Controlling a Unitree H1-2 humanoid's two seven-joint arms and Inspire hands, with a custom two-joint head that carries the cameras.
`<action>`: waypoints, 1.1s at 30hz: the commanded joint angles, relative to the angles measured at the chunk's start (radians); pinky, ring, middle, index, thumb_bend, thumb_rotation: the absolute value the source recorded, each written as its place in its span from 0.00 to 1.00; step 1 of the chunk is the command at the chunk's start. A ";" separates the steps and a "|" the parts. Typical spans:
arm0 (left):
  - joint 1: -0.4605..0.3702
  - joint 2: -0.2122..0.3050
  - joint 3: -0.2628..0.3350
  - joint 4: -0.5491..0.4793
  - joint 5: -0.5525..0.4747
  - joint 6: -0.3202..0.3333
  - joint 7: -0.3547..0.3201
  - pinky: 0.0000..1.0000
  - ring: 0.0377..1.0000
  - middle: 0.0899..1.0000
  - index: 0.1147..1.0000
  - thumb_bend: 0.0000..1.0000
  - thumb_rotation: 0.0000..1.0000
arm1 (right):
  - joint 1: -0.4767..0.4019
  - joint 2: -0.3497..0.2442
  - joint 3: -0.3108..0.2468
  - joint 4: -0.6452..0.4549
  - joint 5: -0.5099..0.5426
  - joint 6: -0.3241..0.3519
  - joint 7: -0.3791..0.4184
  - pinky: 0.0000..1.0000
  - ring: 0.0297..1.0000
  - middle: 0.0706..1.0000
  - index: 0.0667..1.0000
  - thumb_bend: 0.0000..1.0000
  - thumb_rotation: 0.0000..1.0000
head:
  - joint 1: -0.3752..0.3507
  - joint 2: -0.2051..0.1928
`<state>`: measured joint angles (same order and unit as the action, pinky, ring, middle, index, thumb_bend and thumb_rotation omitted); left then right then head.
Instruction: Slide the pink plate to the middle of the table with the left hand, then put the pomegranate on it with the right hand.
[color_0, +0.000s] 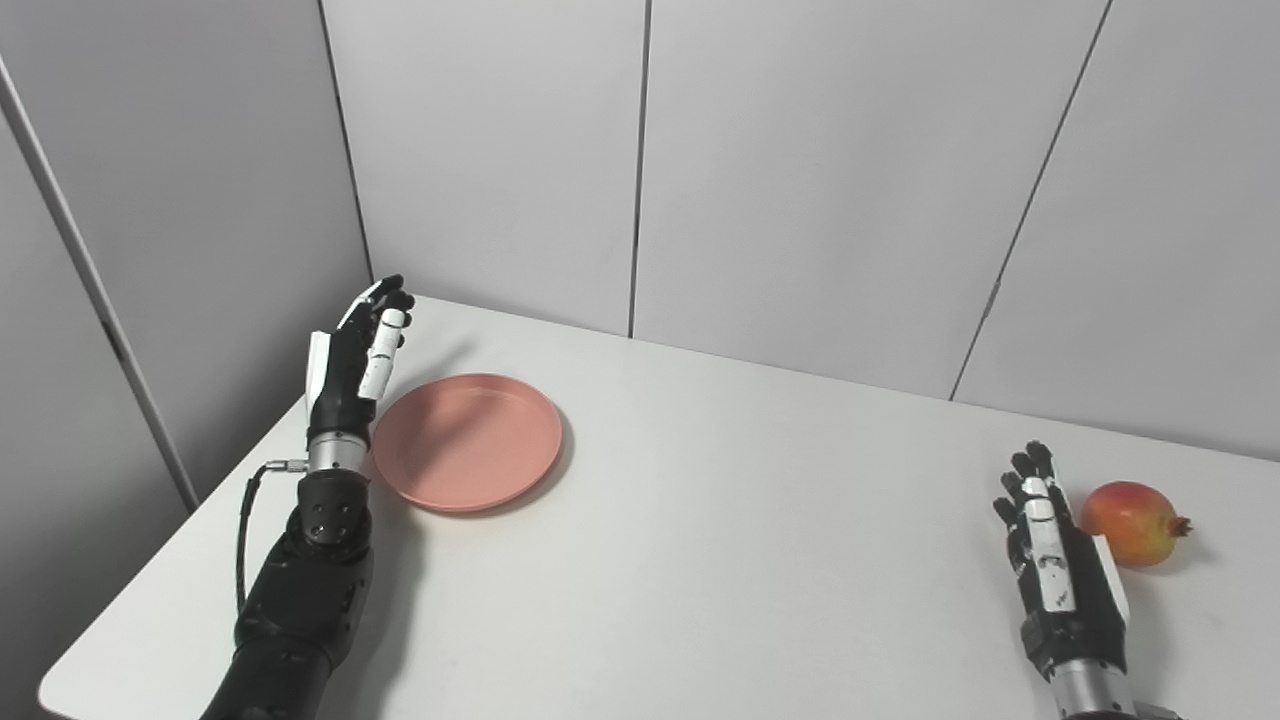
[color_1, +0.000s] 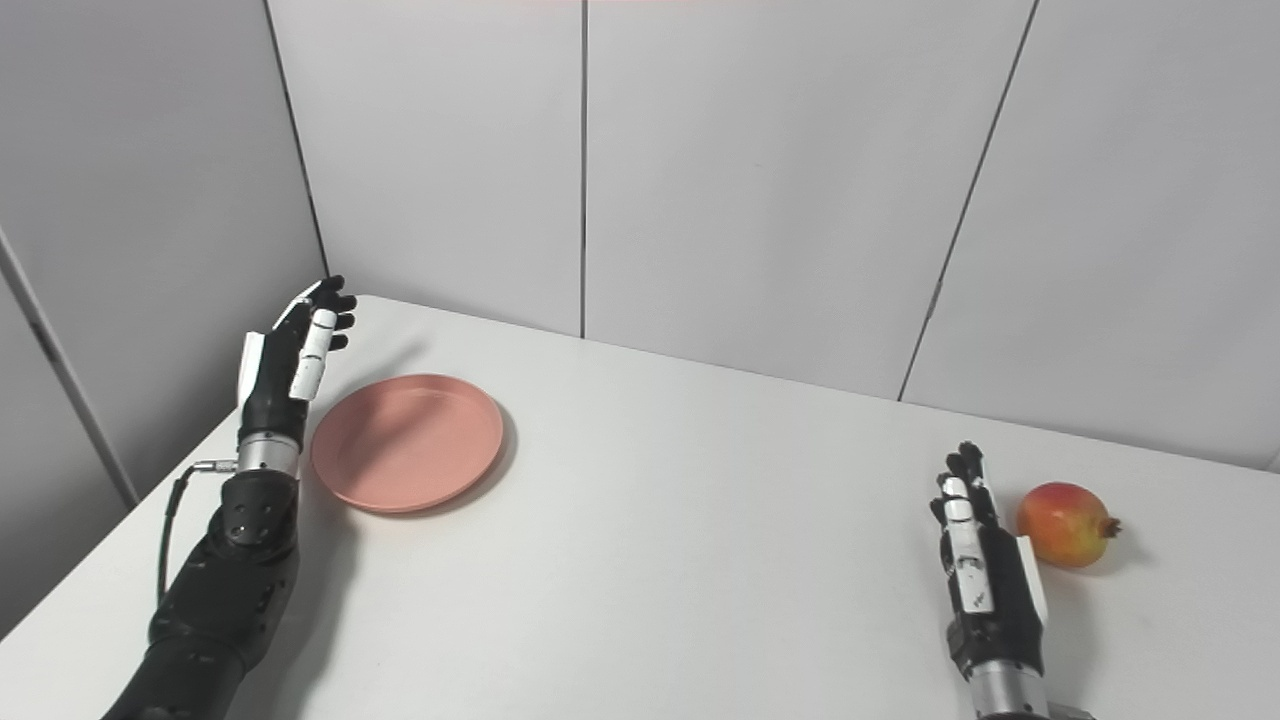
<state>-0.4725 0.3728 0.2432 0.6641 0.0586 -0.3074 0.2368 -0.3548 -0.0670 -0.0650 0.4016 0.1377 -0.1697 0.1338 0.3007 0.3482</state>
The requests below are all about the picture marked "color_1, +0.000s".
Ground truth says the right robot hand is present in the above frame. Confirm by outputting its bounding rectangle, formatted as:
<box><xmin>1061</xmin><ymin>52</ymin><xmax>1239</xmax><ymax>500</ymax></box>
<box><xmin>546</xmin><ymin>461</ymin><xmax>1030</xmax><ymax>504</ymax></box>
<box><xmin>929</xmin><ymin>441</ymin><xmax>1049</xmax><ymax>683</ymax></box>

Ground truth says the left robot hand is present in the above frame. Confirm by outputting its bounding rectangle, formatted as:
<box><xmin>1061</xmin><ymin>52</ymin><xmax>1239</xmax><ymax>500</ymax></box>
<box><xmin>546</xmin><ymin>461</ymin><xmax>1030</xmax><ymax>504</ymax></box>
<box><xmin>237</xmin><ymin>275</ymin><xmax>358</xmax><ymax>441</ymax></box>

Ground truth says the red yellow pomegranate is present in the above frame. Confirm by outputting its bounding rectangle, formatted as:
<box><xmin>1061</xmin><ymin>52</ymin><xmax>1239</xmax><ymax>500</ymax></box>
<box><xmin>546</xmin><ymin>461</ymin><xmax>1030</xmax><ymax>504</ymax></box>
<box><xmin>1017</xmin><ymin>482</ymin><xmax>1123</xmax><ymax>569</ymax></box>

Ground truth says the pink plate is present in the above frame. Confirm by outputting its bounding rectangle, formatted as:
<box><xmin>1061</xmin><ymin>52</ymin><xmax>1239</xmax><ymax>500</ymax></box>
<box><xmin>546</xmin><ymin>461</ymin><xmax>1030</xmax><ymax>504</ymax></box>
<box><xmin>310</xmin><ymin>374</ymin><xmax>505</xmax><ymax>514</ymax></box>

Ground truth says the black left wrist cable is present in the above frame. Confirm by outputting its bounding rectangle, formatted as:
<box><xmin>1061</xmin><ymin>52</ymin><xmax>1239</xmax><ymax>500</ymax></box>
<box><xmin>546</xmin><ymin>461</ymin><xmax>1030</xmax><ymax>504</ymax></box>
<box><xmin>155</xmin><ymin>459</ymin><xmax>241</xmax><ymax>609</ymax></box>

